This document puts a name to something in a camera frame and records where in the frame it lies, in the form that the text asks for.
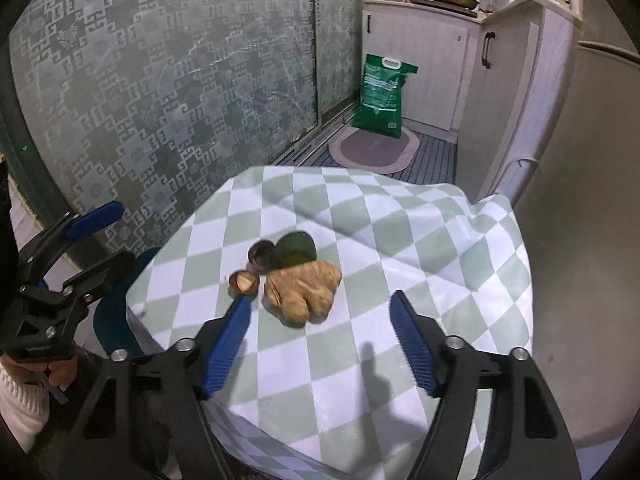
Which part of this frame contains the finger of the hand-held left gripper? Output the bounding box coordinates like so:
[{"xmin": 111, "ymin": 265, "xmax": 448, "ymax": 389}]
[
  {"xmin": 17, "ymin": 201, "xmax": 124, "ymax": 291},
  {"xmin": 60, "ymin": 250, "xmax": 136, "ymax": 307}
]

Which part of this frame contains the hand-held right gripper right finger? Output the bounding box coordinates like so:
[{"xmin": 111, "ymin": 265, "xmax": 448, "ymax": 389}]
[{"xmin": 390, "ymin": 290, "xmax": 581, "ymax": 480}]

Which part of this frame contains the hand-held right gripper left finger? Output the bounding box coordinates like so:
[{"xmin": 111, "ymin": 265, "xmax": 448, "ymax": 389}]
[{"xmin": 37, "ymin": 296, "xmax": 252, "ymax": 480}]

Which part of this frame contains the brown nut shell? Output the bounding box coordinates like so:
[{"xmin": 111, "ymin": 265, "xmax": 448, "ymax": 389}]
[
  {"xmin": 229, "ymin": 270, "xmax": 261, "ymax": 298},
  {"xmin": 248, "ymin": 241, "xmax": 276, "ymax": 275}
]

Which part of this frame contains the person's left hand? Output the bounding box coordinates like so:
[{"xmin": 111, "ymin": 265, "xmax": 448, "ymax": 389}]
[{"xmin": 1, "ymin": 357, "xmax": 82, "ymax": 392}]

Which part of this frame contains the teal stool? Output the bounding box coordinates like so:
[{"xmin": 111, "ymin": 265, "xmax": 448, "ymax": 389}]
[{"xmin": 92, "ymin": 247, "xmax": 168, "ymax": 361}]

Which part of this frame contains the green white checkered tablecloth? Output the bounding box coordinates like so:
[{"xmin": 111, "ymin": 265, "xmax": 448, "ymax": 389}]
[{"xmin": 125, "ymin": 164, "xmax": 533, "ymax": 480}]

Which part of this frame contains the ginger root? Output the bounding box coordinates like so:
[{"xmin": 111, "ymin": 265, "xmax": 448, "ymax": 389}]
[{"xmin": 263, "ymin": 260, "xmax": 343, "ymax": 329}]

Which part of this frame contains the green avocado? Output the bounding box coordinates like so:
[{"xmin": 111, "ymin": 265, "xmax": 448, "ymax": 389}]
[{"xmin": 272, "ymin": 232, "xmax": 317, "ymax": 271}]

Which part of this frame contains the wide patterned glass sliding door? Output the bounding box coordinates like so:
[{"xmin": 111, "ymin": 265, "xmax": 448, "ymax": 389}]
[{"xmin": 7, "ymin": 0, "xmax": 321, "ymax": 261}]

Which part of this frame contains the dark ribbed floor mat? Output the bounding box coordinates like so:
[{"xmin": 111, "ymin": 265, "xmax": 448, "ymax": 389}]
[{"xmin": 395, "ymin": 127, "xmax": 458, "ymax": 186}]

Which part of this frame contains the oval grey floor mat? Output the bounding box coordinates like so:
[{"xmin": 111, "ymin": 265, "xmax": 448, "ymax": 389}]
[{"xmin": 327, "ymin": 127, "xmax": 421, "ymax": 175}]

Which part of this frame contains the beige refrigerator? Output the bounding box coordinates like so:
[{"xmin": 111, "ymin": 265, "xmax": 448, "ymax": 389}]
[{"xmin": 510, "ymin": 0, "xmax": 640, "ymax": 456}]

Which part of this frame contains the green rice bag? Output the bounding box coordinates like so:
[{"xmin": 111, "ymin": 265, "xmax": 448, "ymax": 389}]
[{"xmin": 350, "ymin": 53, "xmax": 419, "ymax": 139}]

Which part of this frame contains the white kitchen cabinet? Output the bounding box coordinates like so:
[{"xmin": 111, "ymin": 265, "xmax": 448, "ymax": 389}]
[{"xmin": 361, "ymin": 0, "xmax": 583, "ymax": 201}]

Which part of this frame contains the narrow patterned glass sliding door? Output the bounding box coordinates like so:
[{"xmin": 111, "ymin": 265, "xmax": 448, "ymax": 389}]
[{"xmin": 312, "ymin": 0, "xmax": 366, "ymax": 128}]

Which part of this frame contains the black stove top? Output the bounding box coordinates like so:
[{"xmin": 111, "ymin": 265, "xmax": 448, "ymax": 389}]
[{"xmin": 410, "ymin": 0, "xmax": 478, "ymax": 11}]

